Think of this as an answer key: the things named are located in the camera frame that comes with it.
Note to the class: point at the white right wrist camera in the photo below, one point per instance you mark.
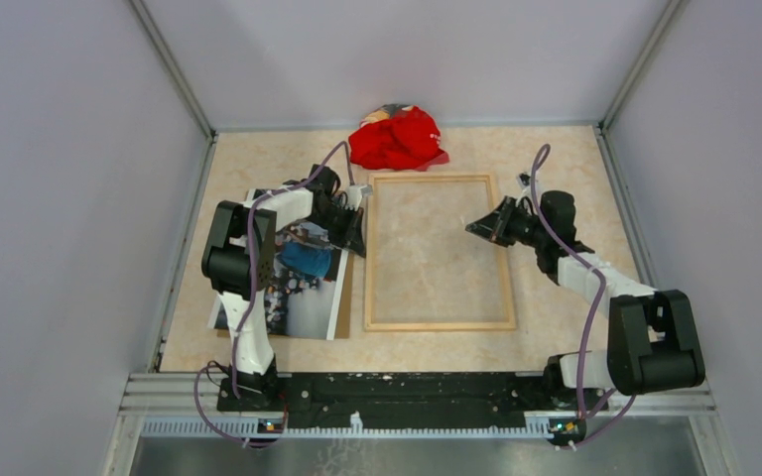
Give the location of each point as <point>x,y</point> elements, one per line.
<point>525,182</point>

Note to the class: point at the light wooden picture frame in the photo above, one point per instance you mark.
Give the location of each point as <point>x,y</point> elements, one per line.
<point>440,325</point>

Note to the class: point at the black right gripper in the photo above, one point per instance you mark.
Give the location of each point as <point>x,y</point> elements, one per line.
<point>494,225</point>

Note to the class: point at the brown cardboard backing board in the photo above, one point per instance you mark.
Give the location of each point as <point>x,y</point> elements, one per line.
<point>347,296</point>

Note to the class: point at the red crumpled cloth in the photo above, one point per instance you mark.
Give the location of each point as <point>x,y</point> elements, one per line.
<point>397,137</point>

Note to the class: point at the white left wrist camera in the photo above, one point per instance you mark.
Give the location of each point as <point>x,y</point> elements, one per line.
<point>356,195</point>

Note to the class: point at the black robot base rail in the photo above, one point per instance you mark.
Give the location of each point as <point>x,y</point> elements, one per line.
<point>429,400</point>

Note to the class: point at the printed colour photo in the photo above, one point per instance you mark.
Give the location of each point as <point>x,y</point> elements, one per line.
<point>279,258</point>

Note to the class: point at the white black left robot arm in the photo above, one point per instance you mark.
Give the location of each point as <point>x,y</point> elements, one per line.
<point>239,255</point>

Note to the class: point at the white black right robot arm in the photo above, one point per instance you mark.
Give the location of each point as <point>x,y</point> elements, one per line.
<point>652,343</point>

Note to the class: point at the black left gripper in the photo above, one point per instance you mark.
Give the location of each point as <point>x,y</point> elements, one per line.
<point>355,242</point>

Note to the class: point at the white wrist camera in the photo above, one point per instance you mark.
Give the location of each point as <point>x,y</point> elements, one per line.
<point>525,182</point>
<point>356,195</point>

